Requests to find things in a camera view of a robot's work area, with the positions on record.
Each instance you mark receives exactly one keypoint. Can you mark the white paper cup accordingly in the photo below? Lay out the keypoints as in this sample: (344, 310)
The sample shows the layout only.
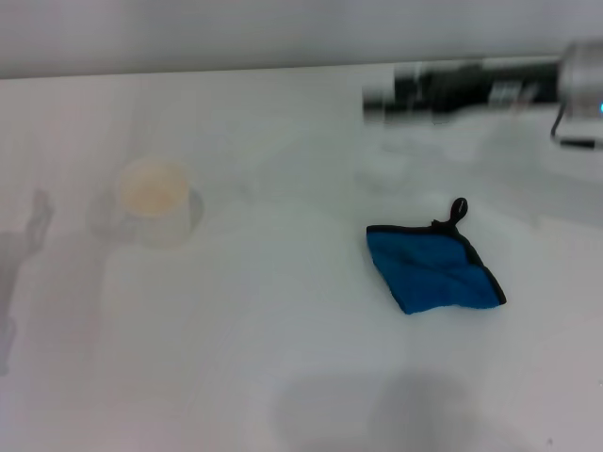
(155, 207)

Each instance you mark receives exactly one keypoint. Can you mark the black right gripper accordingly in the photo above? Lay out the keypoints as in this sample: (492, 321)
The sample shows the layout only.
(504, 85)

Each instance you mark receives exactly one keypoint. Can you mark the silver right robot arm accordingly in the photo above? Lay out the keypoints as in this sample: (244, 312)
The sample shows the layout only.
(584, 80)

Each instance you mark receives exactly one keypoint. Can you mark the blue rag with black trim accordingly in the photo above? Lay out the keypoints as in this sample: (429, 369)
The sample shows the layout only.
(428, 268)

